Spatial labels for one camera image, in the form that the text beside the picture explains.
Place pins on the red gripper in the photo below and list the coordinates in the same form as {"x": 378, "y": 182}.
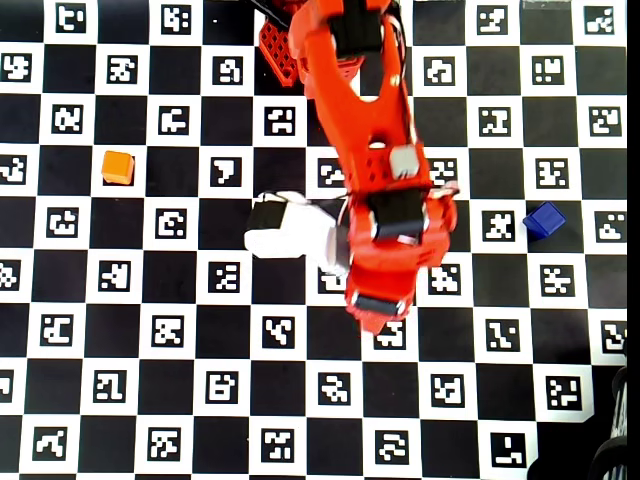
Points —
{"x": 378, "y": 303}

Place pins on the blue cube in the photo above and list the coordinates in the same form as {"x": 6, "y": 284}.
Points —
{"x": 545, "y": 220}

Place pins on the orange cube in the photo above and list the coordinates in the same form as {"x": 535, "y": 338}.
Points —
{"x": 117, "y": 167}

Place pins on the red robot arm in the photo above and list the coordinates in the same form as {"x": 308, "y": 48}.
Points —
{"x": 360, "y": 110}

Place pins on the black ribbed stand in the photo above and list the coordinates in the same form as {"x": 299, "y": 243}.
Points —
{"x": 620, "y": 400}

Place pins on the black white marker board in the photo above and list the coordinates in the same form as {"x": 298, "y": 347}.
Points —
{"x": 65, "y": 280}

